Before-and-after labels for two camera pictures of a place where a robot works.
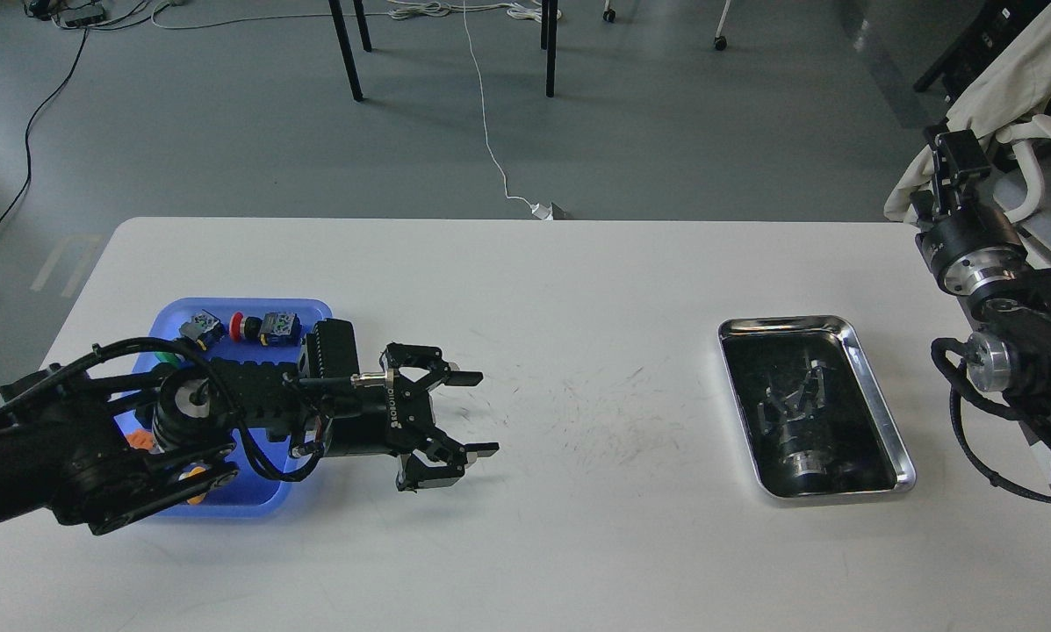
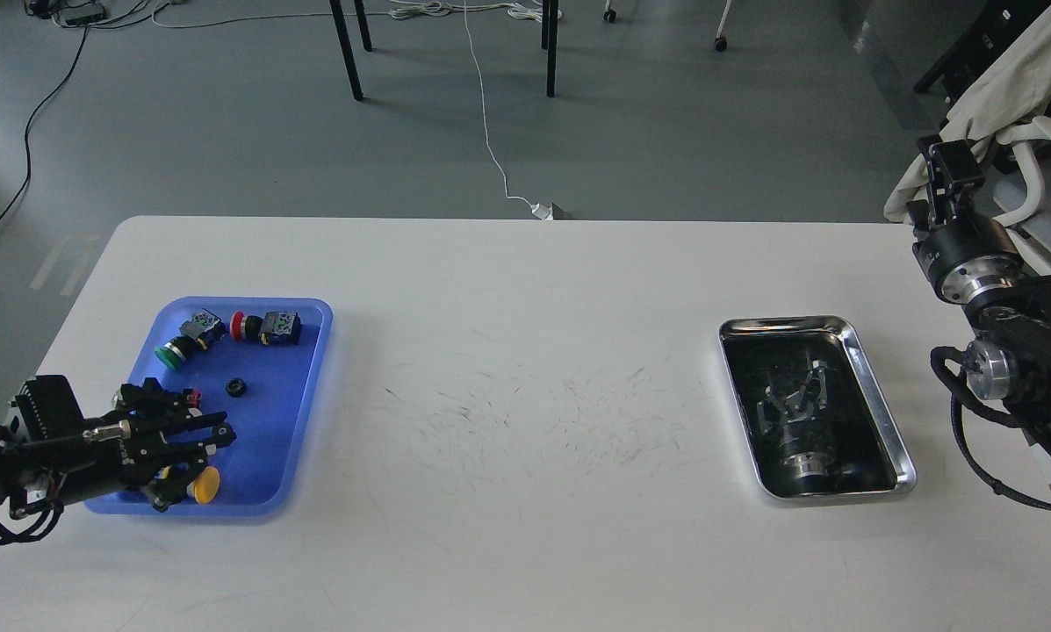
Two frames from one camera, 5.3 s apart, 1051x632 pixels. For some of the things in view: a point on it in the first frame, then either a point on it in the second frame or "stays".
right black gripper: [967, 250] stays
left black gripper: [366, 420] → [115, 452]
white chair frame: [1042, 126] stays
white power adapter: [545, 213] stays
